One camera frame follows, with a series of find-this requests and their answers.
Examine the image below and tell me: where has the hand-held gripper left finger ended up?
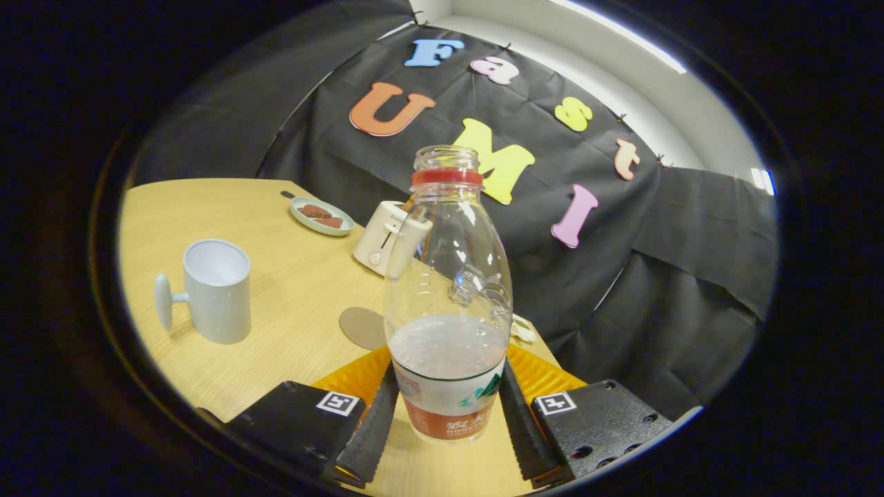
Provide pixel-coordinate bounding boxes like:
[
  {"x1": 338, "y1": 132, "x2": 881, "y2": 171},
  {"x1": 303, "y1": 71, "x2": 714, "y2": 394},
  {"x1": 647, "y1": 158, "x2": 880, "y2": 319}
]
[{"x1": 221, "y1": 345, "x2": 401, "y2": 487}]

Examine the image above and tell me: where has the pale green plate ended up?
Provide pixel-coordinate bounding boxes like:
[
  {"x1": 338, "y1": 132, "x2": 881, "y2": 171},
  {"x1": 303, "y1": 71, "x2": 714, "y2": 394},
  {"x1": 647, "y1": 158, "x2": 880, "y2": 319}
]
[{"x1": 289, "y1": 196, "x2": 356, "y2": 237}]

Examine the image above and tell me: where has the long ceiling light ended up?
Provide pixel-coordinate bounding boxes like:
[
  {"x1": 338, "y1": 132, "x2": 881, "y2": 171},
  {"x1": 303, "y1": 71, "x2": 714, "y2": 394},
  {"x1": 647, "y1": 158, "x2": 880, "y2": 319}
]
[{"x1": 551, "y1": 0, "x2": 689, "y2": 75}]

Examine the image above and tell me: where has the white toaster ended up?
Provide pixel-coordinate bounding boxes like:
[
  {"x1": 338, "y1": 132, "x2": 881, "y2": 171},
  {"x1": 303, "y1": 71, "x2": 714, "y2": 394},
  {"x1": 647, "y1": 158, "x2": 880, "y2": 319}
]
[{"x1": 353, "y1": 200, "x2": 433, "y2": 278}]

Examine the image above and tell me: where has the clear plastic juice bottle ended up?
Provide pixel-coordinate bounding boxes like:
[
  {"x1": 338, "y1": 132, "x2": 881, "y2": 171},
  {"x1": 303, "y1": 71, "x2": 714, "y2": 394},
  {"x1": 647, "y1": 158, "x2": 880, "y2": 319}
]
[{"x1": 383, "y1": 145, "x2": 514, "y2": 444}]

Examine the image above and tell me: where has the black backdrop cloth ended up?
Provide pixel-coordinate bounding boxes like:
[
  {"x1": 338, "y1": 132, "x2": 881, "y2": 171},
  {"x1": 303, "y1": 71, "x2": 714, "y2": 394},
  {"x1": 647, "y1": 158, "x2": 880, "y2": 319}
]
[{"x1": 130, "y1": 0, "x2": 780, "y2": 423}]

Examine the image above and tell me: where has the round brown coaster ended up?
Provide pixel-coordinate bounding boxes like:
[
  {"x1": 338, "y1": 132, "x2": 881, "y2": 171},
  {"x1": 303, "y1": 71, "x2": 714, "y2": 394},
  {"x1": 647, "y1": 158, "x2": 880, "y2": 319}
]
[{"x1": 338, "y1": 306, "x2": 390, "y2": 352}]

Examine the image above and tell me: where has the white cup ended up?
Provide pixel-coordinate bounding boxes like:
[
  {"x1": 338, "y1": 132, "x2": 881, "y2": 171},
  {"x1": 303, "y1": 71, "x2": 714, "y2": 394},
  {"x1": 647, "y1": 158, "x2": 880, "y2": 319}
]
[{"x1": 153, "y1": 239, "x2": 252, "y2": 345}]

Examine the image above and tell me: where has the wooden table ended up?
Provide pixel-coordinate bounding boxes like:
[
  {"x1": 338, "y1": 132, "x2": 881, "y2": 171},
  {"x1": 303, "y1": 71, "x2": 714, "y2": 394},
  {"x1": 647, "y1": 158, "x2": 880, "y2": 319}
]
[{"x1": 119, "y1": 178, "x2": 561, "y2": 497}]

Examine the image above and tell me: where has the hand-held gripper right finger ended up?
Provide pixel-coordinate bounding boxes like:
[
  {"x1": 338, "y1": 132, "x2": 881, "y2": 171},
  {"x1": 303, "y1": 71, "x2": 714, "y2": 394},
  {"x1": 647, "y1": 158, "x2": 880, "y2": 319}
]
[{"x1": 499, "y1": 343, "x2": 675, "y2": 484}]

